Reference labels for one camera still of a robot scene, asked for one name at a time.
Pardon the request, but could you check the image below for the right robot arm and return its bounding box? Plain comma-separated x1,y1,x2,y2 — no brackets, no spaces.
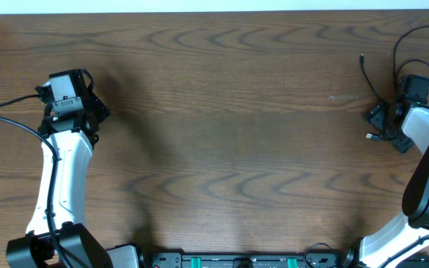
343,75,429,267

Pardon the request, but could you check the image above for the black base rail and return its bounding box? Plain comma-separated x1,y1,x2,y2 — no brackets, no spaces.
106,241,429,268

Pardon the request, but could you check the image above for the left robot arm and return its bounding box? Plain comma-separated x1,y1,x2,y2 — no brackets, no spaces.
6,69,113,267

